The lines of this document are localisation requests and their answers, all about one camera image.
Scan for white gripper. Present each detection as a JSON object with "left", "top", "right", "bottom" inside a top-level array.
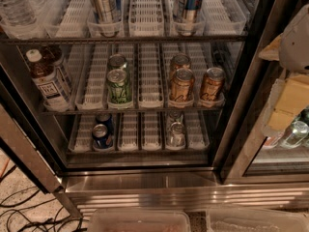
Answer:
[{"left": 259, "top": 4, "right": 309, "bottom": 136}]

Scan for orange can lane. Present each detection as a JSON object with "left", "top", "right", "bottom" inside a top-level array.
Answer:
[{"left": 199, "top": 67, "right": 225, "bottom": 102}]

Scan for silver can neighbouring fridge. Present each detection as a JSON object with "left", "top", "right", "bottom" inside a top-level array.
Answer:
[{"left": 280, "top": 121, "right": 309, "bottom": 149}]

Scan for red white can neighbouring fridge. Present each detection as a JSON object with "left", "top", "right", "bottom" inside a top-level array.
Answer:
[{"left": 262, "top": 136, "right": 281, "bottom": 149}]

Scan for orange can front middle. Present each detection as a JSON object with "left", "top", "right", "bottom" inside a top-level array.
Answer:
[{"left": 170, "top": 68, "right": 195, "bottom": 102}]

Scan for orange can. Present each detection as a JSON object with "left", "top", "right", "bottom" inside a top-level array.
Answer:
[
  {"left": 170, "top": 68, "right": 195, "bottom": 102},
  {"left": 169, "top": 52, "right": 191, "bottom": 78}
]

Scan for orange can rear middle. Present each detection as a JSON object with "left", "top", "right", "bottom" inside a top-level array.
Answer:
[{"left": 169, "top": 52, "right": 191, "bottom": 78}]

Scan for silver can rear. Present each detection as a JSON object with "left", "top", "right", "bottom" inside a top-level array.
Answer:
[{"left": 167, "top": 111, "right": 183, "bottom": 126}]

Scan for silver can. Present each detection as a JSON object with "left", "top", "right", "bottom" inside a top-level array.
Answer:
[
  {"left": 167, "top": 122, "right": 185, "bottom": 147},
  {"left": 167, "top": 111, "right": 183, "bottom": 126}
]

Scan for silver can front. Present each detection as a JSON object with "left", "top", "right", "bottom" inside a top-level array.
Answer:
[{"left": 167, "top": 122, "right": 185, "bottom": 147}]

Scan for green can front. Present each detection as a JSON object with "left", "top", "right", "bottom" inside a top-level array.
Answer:
[{"left": 107, "top": 69, "right": 132, "bottom": 104}]

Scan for blue can rear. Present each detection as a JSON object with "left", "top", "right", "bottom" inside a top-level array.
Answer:
[{"left": 96, "top": 113, "right": 114, "bottom": 134}]

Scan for tall can top left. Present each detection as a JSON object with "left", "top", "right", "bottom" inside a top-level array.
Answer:
[{"left": 90, "top": 0, "right": 122, "bottom": 24}]

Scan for blue can front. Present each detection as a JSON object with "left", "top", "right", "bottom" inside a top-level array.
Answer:
[{"left": 92, "top": 124, "right": 113, "bottom": 149}]

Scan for open fridge glass door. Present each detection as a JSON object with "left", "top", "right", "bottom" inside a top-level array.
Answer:
[{"left": 0, "top": 68, "right": 82, "bottom": 218}]

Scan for clear plastic bin right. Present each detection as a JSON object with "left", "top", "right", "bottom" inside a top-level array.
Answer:
[{"left": 206, "top": 208, "right": 309, "bottom": 232}]

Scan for clear plastic bin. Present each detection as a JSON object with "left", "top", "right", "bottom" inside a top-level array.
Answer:
[
  {"left": 206, "top": 208, "right": 309, "bottom": 232},
  {"left": 87, "top": 209, "right": 191, "bottom": 232}
]

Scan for rear tea bottle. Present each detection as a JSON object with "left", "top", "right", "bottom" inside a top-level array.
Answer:
[{"left": 42, "top": 45, "right": 71, "bottom": 94}]

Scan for clear plastic bin left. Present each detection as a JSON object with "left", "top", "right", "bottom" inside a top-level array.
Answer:
[{"left": 87, "top": 209, "right": 191, "bottom": 232}]

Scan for tea bottle white label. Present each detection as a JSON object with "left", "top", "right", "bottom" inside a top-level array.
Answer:
[{"left": 26, "top": 49, "right": 70, "bottom": 111}]

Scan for clear water bottle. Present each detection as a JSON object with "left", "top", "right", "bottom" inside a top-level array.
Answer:
[{"left": 0, "top": 0, "right": 36, "bottom": 26}]

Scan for top wire shelf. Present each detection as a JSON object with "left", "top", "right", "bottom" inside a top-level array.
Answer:
[{"left": 0, "top": 32, "right": 248, "bottom": 45}]

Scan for wire shelf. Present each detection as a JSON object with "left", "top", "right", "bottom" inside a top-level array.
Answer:
[
  {"left": 40, "top": 106, "right": 223, "bottom": 115},
  {"left": 0, "top": 32, "right": 248, "bottom": 45}
]

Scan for middle wire shelf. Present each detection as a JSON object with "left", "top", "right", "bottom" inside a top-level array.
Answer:
[{"left": 40, "top": 106, "right": 223, "bottom": 115}]

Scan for black floor cables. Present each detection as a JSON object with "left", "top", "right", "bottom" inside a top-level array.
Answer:
[{"left": 0, "top": 164, "right": 89, "bottom": 232}]

